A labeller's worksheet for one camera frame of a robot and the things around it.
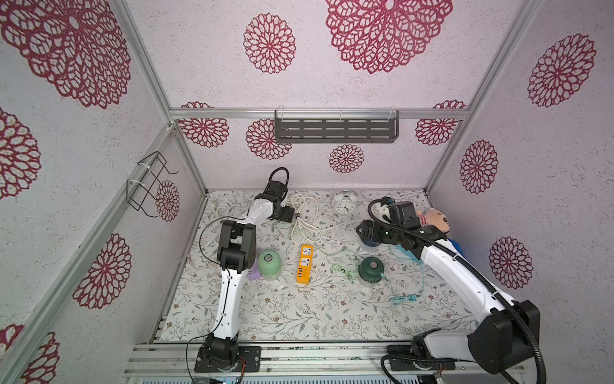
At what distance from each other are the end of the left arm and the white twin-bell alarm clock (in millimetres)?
201

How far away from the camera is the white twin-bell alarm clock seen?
1.05m

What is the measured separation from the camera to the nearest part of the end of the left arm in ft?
2.77
